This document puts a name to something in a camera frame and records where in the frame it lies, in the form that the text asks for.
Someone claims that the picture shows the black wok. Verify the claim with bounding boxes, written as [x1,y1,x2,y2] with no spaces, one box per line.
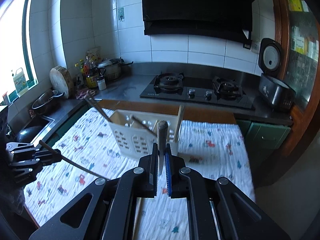
[16,127,40,143]

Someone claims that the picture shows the dark kitchen counter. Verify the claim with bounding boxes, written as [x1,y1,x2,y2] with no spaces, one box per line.
[15,62,293,140]

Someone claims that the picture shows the dark sauce bottle yellow label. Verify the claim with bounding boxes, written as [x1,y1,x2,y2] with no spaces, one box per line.
[85,56,99,88]

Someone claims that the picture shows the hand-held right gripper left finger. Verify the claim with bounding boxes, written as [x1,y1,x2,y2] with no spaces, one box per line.
[29,145,159,240]

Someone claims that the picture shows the black gas stove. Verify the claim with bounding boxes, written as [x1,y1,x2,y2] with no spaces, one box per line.
[139,72,256,110]

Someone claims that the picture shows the clear detergent bottle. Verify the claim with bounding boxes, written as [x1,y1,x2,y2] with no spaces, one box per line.
[11,67,27,96]

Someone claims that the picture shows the green base cabinet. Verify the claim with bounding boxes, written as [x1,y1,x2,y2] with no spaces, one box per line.
[236,119,292,178]

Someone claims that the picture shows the small clear bottle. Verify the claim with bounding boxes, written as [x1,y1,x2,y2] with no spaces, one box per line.
[74,63,81,85]

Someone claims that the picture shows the white printed cloth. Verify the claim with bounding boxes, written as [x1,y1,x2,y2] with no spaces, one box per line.
[24,107,255,240]

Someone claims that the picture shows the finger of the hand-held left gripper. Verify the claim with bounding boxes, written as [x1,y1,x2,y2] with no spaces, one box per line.
[6,142,62,157]
[9,156,62,171]

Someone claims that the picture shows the beige paper packet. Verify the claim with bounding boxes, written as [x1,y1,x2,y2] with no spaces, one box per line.
[87,46,102,60]

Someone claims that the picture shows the window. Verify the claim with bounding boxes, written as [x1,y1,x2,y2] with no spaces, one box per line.
[0,0,39,103]

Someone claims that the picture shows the white plastic utensil holder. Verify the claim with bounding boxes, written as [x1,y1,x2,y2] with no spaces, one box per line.
[108,109,181,159]

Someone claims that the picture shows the round wooden cutting board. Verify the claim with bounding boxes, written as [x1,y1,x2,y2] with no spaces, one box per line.
[49,66,74,99]

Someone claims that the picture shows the black range hood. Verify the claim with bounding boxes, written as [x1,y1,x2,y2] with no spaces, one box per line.
[130,0,265,43]

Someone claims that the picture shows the wooden glass door cabinet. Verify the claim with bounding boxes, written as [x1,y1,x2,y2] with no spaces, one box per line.
[269,0,320,155]

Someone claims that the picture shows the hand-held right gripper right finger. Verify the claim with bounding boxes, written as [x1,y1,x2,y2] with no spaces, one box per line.
[163,147,292,240]

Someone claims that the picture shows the green and white boxes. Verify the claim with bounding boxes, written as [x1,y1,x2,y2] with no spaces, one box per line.
[287,0,319,58]

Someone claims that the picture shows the steel pan with handle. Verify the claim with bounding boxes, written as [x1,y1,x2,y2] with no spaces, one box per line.
[31,90,65,115]

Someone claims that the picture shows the person's left forearm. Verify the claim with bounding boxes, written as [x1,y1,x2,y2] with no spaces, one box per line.
[0,180,25,215]

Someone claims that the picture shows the steel sink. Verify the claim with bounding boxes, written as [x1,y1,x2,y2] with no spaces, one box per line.
[15,115,55,140]

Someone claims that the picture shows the pink rag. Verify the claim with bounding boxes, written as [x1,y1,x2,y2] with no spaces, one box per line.
[76,89,97,101]

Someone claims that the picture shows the black rice cooker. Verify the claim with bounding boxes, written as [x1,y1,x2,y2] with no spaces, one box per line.
[257,38,297,112]

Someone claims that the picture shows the steel pot with lid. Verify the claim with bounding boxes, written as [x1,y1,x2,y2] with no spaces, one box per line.
[97,58,134,82]

